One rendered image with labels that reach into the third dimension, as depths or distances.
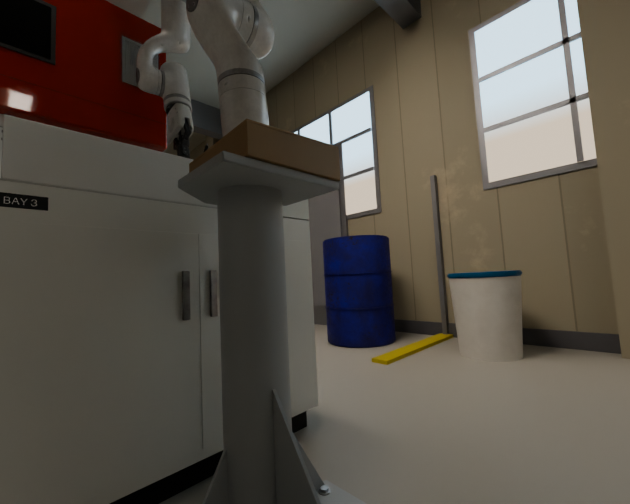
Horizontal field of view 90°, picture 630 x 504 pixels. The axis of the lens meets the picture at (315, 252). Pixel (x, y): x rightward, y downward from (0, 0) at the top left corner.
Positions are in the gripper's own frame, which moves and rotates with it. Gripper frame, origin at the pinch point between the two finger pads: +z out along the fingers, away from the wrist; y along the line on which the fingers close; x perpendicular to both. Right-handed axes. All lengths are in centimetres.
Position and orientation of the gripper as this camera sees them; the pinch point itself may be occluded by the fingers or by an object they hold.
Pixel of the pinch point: (183, 153)
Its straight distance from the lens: 110.9
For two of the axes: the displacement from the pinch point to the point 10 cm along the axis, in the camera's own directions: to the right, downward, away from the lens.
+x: 7.0, 0.2, 7.1
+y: 6.9, -3.0, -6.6
